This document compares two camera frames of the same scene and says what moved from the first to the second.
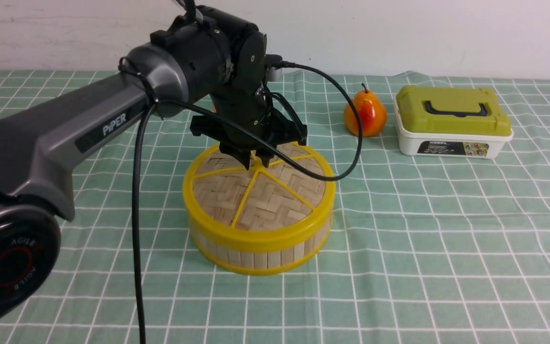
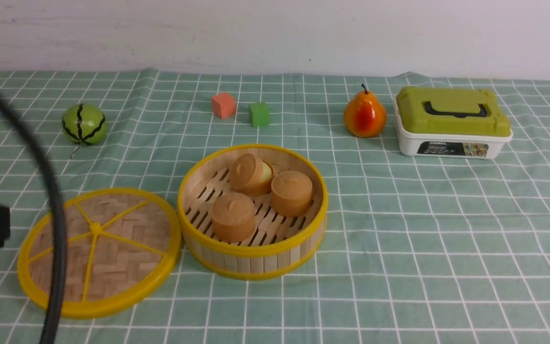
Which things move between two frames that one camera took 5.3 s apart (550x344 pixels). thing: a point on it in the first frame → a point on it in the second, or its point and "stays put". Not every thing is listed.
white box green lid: (451, 121) stays put
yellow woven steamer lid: (267, 205) → (123, 246)
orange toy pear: (372, 114) stays put
